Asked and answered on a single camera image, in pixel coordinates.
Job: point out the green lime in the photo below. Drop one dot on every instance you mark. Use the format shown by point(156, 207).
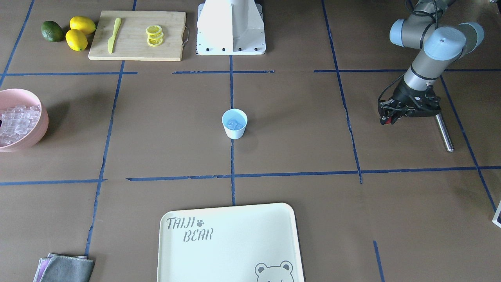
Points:
point(52, 32)

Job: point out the dark grey folded cloth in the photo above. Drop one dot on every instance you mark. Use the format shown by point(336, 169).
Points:
point(62, 268)

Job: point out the lemon slices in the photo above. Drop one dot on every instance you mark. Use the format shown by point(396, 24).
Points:
point(155, 35)

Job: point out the pink bowl with ice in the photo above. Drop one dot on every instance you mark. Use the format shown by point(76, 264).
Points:
point(24, 119)

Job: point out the wooden cutting board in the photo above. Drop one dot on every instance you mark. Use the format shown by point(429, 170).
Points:
point(131, 40)

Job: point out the white camera post with base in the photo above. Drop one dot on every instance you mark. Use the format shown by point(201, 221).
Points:
point(230, 27)

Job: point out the yellow knife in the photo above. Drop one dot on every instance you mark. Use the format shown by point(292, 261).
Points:
point(112, 38)

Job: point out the steel muddler black tip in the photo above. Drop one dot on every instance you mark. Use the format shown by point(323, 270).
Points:
point(444, 133)

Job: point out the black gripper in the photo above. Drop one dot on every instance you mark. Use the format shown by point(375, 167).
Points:
point(402, 93)

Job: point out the cream bear tray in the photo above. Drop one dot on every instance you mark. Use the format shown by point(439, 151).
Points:
point(250, 243)

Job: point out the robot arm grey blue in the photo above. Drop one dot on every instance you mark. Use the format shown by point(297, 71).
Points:
point(439, 46)

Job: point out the light blue plastic cup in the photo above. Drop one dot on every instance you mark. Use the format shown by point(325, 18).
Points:
point(234, 122)

